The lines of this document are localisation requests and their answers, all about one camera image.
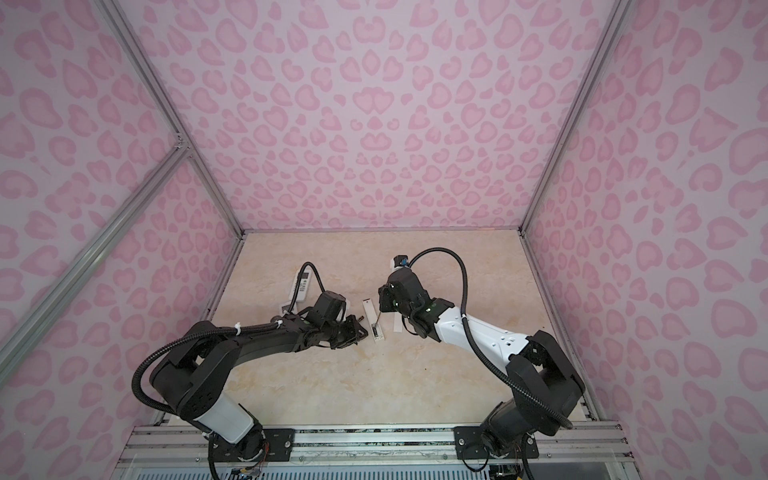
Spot white battery cover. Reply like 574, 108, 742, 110
393, 314, 403, 333

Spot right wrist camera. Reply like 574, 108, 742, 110
392, 255, 409, 270

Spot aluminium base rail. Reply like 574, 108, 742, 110
113, 421, 639, 479

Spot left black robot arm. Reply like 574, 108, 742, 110
131, 262, 368, 464

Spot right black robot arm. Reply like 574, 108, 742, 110
378, 247, 585, 458

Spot white air conditioner remote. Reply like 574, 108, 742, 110
292, 270, 312, 303

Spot long slim white remote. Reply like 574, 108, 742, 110
362, 298, 385, 342

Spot orange handled screwdriver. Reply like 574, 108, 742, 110
371, 312, 382, 336

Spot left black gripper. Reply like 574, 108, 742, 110
323, 314, 371, 348

